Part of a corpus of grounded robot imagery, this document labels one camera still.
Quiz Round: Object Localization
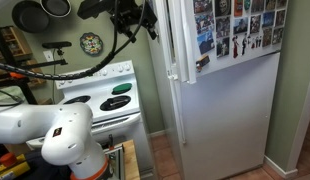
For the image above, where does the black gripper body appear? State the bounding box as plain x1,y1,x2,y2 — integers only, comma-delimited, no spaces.
109,0,153,35

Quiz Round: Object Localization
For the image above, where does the white freezer door with magnets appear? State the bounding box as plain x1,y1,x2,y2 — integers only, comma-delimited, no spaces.
154,0,290,85

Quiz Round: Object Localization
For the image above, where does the white refrigerator body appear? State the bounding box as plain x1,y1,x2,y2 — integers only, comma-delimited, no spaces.
146,0,283,180

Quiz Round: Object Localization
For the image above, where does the colorful decorative plate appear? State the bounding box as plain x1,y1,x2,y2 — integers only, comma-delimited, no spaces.
78,31,104,56

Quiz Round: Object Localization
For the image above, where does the rectangular photo magnet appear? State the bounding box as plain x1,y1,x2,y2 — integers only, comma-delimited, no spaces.
249,13,263,35
276,0,289,10
261,11,276,29
194,12,216,35
250,0,266,14
274,8,287,28
216,36,231,58
271,26,285,46
215,16,232,39
232,16,250,35
192,0,214,15
261,26,275,48
264,0,278,11

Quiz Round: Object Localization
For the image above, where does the blue sky photo magnet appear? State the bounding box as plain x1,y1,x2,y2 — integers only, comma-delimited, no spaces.
196,30,216,56

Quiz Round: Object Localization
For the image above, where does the brown box-shaped magnet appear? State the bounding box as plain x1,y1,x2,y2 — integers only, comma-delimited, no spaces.
195,54,211,73

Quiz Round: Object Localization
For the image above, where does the green burner cover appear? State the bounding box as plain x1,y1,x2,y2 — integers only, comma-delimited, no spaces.
111,82,134,96

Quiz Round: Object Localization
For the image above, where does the dark skull picture magnet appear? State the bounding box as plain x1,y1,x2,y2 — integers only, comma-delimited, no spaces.
214,0,232,17

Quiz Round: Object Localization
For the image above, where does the silver rimmed black pan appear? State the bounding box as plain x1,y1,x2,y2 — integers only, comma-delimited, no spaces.
39,0,73,19

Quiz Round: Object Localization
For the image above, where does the large black stove burner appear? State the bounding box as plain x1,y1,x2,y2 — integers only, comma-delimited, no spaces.
99,94,132,112

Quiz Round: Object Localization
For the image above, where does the red dress figure magnet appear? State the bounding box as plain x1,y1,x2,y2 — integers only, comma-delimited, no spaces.
231,35,240,60

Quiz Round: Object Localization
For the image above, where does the red picture magnet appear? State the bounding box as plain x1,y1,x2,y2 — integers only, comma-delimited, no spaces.
233,0,245,18

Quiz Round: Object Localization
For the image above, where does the black suit figure magnet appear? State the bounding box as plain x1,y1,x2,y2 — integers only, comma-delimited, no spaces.
240,32,249,57

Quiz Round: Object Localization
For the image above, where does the white electric stove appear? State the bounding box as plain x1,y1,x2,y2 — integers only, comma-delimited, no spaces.
25,59,155,175

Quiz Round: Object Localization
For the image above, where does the small black stove burner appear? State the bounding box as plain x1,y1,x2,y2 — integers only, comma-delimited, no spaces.
62,94,92,105

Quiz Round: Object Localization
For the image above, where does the large black frying pan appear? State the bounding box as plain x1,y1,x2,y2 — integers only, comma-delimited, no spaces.
11,0,51,34

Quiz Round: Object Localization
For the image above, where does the small figures magnet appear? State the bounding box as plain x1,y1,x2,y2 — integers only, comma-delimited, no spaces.
247,34,263,50

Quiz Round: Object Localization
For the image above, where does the black clamp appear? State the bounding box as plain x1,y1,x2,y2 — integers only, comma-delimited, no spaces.
107,133,116,151

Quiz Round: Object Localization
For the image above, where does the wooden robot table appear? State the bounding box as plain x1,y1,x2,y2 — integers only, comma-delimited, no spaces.
122,139,142,180

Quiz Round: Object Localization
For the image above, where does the metal control box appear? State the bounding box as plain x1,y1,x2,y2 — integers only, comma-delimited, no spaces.
102,144,127,180

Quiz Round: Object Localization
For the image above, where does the white baseboard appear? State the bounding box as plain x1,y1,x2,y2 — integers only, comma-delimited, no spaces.
263,154,298,180

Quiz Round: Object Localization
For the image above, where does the red emergency stop button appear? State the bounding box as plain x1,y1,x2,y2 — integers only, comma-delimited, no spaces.
0,152,32,180

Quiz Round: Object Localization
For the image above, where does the black corrugated cable conduit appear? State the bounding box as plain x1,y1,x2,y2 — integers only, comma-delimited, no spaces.
0,0,147,82

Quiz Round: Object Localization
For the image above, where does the black stereo camera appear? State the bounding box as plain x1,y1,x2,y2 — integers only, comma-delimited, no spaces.
41,40,73,50

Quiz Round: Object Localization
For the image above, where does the white refrigerator door handle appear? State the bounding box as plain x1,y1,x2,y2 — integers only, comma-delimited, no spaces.
170,78,189,145

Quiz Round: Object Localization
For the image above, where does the white wall switch plate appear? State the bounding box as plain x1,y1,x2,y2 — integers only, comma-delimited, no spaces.
42,49,56,63

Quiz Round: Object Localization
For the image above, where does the black camera stand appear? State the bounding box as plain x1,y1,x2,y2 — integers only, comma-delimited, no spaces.
0,22,69,105

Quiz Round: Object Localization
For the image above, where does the wooden wall shelf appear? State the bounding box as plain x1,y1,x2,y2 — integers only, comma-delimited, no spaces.
0,25,47,88

